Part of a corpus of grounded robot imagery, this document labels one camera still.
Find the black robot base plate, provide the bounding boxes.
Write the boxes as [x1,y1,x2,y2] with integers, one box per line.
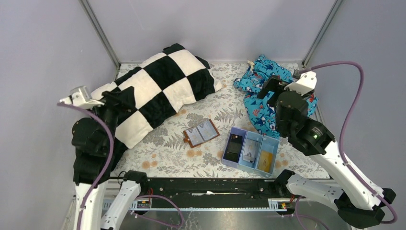
[140,177,294,204]

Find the blue shark print cloth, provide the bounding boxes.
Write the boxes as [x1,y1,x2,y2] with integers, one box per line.
[234,55,321,140]

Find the slotted grey cable duct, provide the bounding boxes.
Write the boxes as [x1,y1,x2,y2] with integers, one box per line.
[101,198,295,212]

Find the purple blue card organizer box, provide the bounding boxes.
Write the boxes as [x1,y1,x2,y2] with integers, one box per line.
[221,127,280,177]

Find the black white checkered blanket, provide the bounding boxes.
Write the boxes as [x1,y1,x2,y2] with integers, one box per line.
[91,44,223,149]

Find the aluminium frame rails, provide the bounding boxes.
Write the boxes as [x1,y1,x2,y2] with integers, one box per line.
[62,0,344,230]

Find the grey credit card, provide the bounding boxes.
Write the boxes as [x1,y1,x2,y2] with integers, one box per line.
[241,139,260,167]

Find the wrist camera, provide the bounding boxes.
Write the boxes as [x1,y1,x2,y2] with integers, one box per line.
[59,86,104,110]
[284,70,317,98]

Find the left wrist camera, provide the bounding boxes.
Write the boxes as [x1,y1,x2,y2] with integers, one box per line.
[59,86,104,110]

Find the brown leather card holder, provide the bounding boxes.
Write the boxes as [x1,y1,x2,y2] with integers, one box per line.
[183,119,220,148]

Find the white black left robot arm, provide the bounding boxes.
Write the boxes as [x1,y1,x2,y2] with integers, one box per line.
[68,86,148,230]

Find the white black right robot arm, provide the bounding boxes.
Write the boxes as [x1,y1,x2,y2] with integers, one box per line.
[257,76,396,229]

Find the floral patterned table mat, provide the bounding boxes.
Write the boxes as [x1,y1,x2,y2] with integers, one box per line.
[111,62,330,179]

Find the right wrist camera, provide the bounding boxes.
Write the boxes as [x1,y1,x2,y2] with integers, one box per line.
[284,70,317,98]

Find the gold credit card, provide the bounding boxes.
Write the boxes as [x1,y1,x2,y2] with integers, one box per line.
[257,150,273,173]

